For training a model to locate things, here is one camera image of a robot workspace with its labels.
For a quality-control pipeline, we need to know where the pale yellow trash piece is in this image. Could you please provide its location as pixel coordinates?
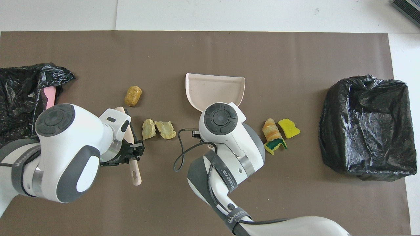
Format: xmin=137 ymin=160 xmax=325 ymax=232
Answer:
xmin=142 ymin=119 xmax=157 ymax=140

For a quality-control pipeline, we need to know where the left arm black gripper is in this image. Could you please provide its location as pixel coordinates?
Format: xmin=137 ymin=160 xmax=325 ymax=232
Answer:
xmin=100 ymin=140 xmax=145 ymax=167

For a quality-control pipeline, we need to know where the beige plastic dustpan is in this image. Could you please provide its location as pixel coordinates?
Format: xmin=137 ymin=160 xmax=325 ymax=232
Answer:
xmin=185 ymin=73 xmax=246 ymax=112

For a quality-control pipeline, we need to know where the green and yellow sponge piece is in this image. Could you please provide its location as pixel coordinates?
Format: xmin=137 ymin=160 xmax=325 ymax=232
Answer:
xmin=263 ymin=138 xmax=288 ymax=155

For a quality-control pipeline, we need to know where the black right arm wrist cable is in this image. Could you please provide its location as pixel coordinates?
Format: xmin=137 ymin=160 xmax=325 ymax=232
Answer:
xmin=173 ymin=128 xmax=217 ymax=172

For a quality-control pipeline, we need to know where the left black-bagged bin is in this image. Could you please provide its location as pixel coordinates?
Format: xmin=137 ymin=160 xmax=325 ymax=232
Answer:
xmin=319 ymin=75 xmax=417 ymax=182

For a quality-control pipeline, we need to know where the brown bread roll toy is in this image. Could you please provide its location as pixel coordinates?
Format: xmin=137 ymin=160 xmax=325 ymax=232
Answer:
xmin=124 ymin=86 xmax=142 ymax=107

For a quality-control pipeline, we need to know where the striped orange croissant toy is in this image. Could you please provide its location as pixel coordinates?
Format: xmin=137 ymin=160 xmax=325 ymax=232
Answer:
xmin=262 ymin=118 xmax=283 ymax=142

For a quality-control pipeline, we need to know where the pale green trash piece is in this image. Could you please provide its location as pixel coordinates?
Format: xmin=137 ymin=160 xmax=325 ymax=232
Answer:
xmin=154 ymin=121 xmax=177 ymax=140

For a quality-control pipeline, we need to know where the pink plastic bin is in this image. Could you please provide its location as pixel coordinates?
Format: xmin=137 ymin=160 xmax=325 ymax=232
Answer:
xmin=45 ymin=86 xmax=57 ymax=110

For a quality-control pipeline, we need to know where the dark ridged device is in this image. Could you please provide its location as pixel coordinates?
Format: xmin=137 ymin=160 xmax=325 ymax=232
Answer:
xmin=391 ymin=0 xmax=420 ymax=28

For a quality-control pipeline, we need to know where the brown paper table mat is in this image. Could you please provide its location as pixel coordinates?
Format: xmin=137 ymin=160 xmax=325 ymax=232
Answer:
xmin=0 ymin=30 xmax=412 ymax=236

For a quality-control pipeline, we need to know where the black plastic trash bag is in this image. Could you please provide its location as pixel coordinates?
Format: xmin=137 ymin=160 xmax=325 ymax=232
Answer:
xmin=0 ymin=63 xmax=76 ymax=148

